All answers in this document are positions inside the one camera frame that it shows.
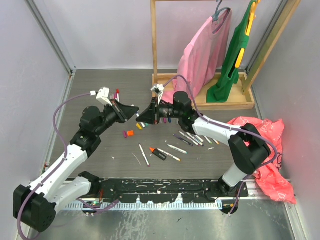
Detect yellow cap white marker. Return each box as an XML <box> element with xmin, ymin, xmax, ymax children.
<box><xmin>157</xmin><ymin>148</ymin><xmax>181</xmax><ymax>162</ymax></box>

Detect purple cap white marker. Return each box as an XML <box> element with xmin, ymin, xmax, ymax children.
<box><xmin>179</xmin><ymin>131</ymin><xmax>199</xmax><ymax>146</ymax></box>

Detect grey hanger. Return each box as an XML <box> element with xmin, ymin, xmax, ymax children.
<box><xmin>212</xmin><ymin>0</ymin><xmax>231</xmax><ymax>23</ymax></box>

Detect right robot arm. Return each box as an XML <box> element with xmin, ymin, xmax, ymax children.
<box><xmin>136</xmin><ymin>91</ymin><xmax>271</xmax><ymax>197</ymax></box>

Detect white slotted cable duct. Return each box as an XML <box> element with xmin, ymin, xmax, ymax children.
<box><xmin>59</xmin><ymin>201</ymin><xmax>223</xmax><ymax>211</ymax></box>

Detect white pen teal tip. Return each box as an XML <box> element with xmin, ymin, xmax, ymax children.
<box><xmin>167</xmin><ymin>144</ymin><xmax>188</xmax><ymax>155</ymax></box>

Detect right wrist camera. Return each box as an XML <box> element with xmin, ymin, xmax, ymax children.
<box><xmin>150</xmin><ymin>84</ymin><xmax>165</xmax><ymax>97</ymax></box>

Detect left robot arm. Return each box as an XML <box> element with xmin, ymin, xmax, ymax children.
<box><xmin>13</xmin><ymin>99</ymin><xmax>139</xmax><ymax>233</ymax></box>

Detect wooden clothes rack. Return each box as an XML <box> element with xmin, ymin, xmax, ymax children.
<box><xmin>149</xmin><ymin>0</ymin><xmax>302</xmax><ymax>112</ymax></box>

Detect magenta cap white pen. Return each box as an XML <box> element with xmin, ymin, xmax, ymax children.
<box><xmin>138</xmin><ymin>143</ymin><xmax>150</xmax><ymax>167</ymax></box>

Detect yellow pen cap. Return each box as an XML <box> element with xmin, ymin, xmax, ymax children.
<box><xmin>136</xmin><ymin>123</ymin><xmax>143</xmax><ymax>130</ymax></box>

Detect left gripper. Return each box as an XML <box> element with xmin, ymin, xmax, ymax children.
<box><xmin>93</xmin><ymin>97</ymin><xmax>136</xmax><ymax>136</ymax></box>

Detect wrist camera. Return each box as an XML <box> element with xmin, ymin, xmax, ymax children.
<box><xmin>96</xmin><ymin>87</ymin><xmax>112</xmax><ymax>106</ymax></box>
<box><xmin>150</xmin><ymin>84</ymin><xmax>165</xmax><ymax>97</ymax></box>

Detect orange highlighter cap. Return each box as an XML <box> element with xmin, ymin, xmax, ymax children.
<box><xmin>127</xmin><ymin>130</ymin><xmax>134</xmax><ymax>137</ymax></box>

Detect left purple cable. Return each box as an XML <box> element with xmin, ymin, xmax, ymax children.
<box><xmin>17</xmin><ymin>92</ymin><xmax>118</xmax><ymax>240</ymax></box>

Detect red white pen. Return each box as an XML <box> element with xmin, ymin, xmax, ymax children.
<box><xmin>116</xmin><ymin>88</ymin><xmax>120</xmax><ymax>102</ymax></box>

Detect yellow hanger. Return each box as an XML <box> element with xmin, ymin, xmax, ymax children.
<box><xmin>234</xmin><ymin>0</ymin><xmax>261</xmax><ymax>69</ymax></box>

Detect dark purple pen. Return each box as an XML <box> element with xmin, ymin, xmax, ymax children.
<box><xmin>173</xmin><ymin>134</ymin><xmax>194</xmax><ymax>147</ymax></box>

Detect red plastic bag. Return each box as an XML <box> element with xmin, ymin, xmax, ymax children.
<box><xmin>228</xmin><ymin>116</ymin><xmax>297</xmax><ymax>205</ymax></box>

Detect green t-shirt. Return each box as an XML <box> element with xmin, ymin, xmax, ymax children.
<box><xmin>206</xmin><ymin>0</ymin><xmax>258</xmax><ymax>103</ymax></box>

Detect orange black highlighter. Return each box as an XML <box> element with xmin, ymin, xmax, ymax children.
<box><xmin>149</xmin><ymin>147</ymin><xmax>167</xmax><ymax>161</ymax></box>

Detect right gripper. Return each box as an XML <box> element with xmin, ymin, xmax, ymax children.
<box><xmin>136</xmin><ymin>99</ymin><xmax>182</xmax><ymax>127</ymax></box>

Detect blue cap white marker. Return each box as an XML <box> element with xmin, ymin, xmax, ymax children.
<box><xmin>186</xmin><ymin>132</ymin><xmax>204</xmax><ymax>147</ymax></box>

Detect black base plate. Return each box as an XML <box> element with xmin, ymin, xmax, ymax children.
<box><xmin>85</xmin><ymin>178</ymin><xmax>249</xmax><ymax>204</ymax></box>

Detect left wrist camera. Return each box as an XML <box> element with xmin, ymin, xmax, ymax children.
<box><xmin>96</xmin><ymin>87</ymin><xmax>112</xmax><ymax>106</ymax></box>

